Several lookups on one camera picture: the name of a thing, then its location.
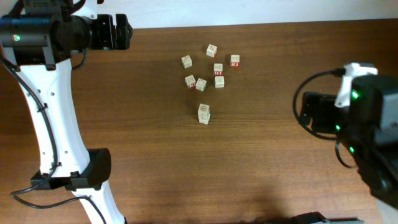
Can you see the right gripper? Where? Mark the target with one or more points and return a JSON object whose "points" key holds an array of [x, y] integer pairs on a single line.
{"points": [[311, 112]]}

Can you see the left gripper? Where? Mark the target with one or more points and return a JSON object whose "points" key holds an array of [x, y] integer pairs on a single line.
{"points": [[112, 42]]}

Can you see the yellow blue wooden block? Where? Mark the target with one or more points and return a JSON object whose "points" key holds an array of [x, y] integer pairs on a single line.
{"points": [[203, 109]]}

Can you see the blue D wooden block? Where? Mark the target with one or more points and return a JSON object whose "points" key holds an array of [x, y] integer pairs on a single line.
{"points": [[204, 117]]}

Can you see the yellow O wooden block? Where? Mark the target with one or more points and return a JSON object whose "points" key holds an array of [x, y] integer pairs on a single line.
{"points": [[204, 121]]}

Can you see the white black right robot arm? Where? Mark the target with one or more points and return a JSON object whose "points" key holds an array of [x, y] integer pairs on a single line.
{"points": [[367, 127]]}

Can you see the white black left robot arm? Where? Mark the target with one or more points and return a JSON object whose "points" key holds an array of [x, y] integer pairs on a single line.
{"points": [[38, 39]]}

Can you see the green R wooden block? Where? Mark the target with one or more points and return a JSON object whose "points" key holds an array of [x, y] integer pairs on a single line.
{"points": [[186, 61]]}

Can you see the K wooden block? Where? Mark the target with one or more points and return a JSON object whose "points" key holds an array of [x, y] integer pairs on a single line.
{"points": [[190, 81]]}

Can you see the far right red block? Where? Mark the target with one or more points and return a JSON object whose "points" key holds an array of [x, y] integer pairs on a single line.
{"points": [[235, 60]]}

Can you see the green A wooden block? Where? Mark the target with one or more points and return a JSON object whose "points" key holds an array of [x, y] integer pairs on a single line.
{"points": [[219, 81]]}

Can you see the middle red wooden block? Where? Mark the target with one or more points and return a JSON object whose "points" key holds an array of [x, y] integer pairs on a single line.
{"points": [[218, 69]]}

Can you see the top wooden block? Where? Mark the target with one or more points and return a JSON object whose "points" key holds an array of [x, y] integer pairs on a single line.
{"points": [[211, 50]]}

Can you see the tilted red-sided wooden block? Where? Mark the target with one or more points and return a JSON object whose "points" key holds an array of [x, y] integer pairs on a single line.
{"points": [[201, 84]]}

